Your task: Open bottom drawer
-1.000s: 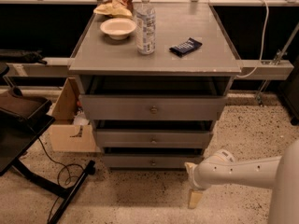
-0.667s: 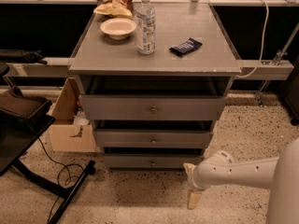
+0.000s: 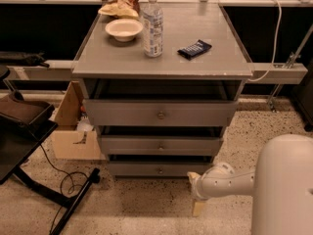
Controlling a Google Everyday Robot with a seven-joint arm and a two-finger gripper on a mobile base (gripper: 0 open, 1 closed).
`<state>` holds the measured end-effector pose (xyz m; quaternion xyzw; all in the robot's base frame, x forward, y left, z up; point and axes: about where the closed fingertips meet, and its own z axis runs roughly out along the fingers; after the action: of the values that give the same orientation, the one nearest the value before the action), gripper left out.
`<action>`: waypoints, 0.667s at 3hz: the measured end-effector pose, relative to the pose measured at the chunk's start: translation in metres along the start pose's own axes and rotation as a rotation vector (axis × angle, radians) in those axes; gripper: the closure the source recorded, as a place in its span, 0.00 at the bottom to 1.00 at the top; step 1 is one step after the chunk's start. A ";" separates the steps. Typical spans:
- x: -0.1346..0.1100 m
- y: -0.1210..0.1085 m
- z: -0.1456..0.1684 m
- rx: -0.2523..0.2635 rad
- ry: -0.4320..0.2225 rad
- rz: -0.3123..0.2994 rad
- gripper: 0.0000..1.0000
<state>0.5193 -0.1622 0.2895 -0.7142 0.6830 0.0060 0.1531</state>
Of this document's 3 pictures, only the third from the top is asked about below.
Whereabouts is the white bowl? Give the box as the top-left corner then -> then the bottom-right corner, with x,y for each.
105,19 -> 143,42

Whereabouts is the dark blue snack packet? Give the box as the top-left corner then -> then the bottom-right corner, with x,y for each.
177,39 -> 212,60

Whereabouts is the clear plastic water bottle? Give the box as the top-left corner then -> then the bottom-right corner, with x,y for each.
142,0 -> 163,58

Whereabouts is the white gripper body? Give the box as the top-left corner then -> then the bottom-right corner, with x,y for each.
190,163 -> 235,201

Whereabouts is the grey drawer cabinet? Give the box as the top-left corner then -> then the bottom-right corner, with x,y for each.
72,2 -> 251,164

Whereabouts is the cardboard box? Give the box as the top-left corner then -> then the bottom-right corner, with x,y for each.
51,81 -> 105,160

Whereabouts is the grey bottom drawer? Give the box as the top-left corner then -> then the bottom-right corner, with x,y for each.
107,163 -> 211,177

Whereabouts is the grey top drawer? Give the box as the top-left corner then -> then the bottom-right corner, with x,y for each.
83,99 -> 237,127

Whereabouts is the black floor cable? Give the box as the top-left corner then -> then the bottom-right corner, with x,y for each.
38,143 -> 90,234

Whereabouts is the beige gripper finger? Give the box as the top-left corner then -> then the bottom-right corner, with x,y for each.
187,171 -> 206,217

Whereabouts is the white hanging cable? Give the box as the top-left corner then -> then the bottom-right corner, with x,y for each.
246,0 -> 283,83

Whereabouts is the black stand with tray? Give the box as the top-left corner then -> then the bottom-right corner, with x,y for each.
0,65 -> 100,235

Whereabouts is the aluminium frame rail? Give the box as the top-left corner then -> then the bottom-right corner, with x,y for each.
247,63 -> 307,84

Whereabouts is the grey middle drawer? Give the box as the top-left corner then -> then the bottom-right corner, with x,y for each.
98,135 -> 223,156

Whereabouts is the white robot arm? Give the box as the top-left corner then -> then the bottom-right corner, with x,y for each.
188,134 -> 313,235

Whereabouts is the grey drawer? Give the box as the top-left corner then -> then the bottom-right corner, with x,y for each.
107,163 -> 211,177
83,99 -> 237,127
98,135 -> 223,156

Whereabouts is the yellow chip bag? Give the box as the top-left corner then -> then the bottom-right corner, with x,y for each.
98,3 -> 139,20

